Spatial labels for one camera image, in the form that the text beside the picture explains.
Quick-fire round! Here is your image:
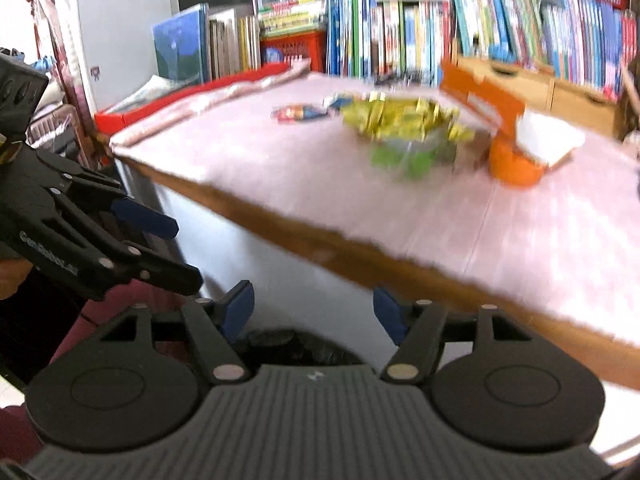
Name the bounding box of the colourful small snack packet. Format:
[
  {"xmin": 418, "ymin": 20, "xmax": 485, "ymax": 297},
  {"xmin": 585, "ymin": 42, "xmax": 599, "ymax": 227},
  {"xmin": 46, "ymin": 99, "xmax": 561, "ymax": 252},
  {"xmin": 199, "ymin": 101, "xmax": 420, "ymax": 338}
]
[{"xmin": 271, "ymin": 104, "xmax": 329, "ymax": 122}]

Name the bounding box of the yellow green snack bag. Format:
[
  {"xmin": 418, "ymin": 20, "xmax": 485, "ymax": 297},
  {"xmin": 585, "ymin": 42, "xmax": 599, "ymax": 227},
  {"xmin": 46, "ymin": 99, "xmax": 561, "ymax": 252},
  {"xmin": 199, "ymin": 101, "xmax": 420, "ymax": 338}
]
[{"xmin": 341, "ymin": 93, "xmax": 475, "ymax": 179}]

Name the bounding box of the stack of flat books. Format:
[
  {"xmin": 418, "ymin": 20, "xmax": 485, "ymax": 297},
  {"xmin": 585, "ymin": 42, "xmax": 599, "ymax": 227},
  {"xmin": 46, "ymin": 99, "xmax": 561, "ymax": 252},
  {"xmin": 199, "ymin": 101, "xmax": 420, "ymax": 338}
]
[{"xmin": 257, "ymin": 0, "xmax": 326, "ymax": 38}]

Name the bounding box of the row of upright books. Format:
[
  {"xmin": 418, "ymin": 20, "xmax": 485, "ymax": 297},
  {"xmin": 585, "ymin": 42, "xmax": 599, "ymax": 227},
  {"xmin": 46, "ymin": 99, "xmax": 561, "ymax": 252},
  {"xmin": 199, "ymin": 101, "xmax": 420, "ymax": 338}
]
[{"xmin": 326, "ymin": 0, "xmax": 639, "ymax": 100}]

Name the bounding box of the red tray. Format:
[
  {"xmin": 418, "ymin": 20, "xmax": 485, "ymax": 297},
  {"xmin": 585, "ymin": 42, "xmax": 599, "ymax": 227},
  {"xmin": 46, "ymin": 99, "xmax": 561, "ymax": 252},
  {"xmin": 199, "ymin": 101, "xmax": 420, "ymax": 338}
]
[{"xmin": 94, "ymin": 62, "xmax": 291, "ymax": 136}]

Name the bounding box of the pink folded cloth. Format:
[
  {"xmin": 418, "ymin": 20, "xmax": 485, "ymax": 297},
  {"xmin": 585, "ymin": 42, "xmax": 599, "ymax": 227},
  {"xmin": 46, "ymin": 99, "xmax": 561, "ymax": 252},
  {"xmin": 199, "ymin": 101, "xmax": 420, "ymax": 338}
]
[{"xmin": 108, "ymin": 58, "xmax": 311, "ymax": 153}]

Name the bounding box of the large blue picture book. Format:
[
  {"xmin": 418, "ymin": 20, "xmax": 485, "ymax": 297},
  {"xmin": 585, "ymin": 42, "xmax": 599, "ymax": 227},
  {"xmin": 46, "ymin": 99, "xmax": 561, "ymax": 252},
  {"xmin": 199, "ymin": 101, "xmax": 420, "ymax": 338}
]
[{"xmin": 152, "ymin": 3, "xmax": 210, "ymax": 84}]

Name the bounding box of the red plastic basket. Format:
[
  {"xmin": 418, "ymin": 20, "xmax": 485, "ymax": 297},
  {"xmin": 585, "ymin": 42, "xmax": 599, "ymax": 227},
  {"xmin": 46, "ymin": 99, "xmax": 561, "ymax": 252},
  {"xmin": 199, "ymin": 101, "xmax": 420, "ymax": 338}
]
[{"xmin": 260, "ymin": 29, "xmax": 326, "ymax": 73}]

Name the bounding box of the wooden drawer organizer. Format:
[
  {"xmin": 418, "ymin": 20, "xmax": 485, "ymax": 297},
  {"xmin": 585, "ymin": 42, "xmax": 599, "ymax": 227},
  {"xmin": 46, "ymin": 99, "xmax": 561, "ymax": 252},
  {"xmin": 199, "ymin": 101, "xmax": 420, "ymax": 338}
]
[{"xmin": 457, "ymin": 56, "xmax": 620, "ymax": 139}]

